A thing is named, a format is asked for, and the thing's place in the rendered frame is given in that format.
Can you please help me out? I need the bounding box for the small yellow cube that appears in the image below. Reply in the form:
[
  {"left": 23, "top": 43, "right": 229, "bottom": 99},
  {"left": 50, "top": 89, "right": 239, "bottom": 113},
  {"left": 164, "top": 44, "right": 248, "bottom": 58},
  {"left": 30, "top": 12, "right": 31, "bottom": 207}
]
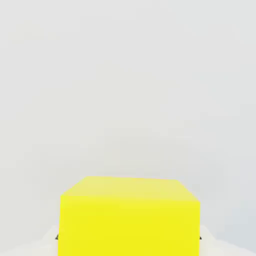
[{"left": 57, "top": 175, "right": 201, "bottom": 256}]

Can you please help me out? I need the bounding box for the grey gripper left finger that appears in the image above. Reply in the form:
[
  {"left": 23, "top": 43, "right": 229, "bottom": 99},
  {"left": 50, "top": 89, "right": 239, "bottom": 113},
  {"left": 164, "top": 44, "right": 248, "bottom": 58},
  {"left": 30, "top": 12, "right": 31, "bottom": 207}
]
[{"left": 3, "top": 224, "right": 60, "bottom": 256}]

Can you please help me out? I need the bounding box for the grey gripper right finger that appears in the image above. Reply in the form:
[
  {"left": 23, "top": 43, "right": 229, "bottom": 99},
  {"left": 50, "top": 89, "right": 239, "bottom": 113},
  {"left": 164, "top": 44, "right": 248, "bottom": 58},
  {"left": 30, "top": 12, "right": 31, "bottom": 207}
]
[{"left": 199, "top": 224, "right": 253, "bottom": 256}]

